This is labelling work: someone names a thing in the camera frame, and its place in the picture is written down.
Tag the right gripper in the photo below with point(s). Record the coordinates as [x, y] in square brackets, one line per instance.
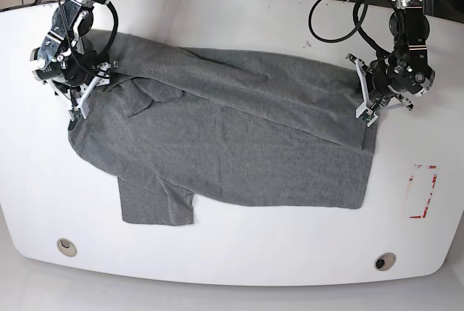
[78, 97]

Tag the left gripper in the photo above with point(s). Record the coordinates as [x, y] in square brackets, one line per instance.
[373, 101]

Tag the left table cable grommet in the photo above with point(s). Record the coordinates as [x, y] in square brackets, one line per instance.
[66, 247]

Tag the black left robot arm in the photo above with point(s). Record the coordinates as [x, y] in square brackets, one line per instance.
[387, 80]

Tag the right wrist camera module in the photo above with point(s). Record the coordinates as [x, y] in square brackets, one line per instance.
[77, 113]

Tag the right table cable grommet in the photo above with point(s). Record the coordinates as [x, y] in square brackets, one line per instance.
[385, 261]

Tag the table cable grommet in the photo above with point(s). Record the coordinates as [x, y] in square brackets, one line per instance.
[385, 261]
[66, 247]

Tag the grey t-shirt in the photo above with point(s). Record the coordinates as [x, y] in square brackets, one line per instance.
[240, 127]

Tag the red tape rectangle marking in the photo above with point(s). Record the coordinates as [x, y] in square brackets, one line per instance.
[420, 189]

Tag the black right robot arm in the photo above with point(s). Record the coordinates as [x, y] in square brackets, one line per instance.
[61, 62]

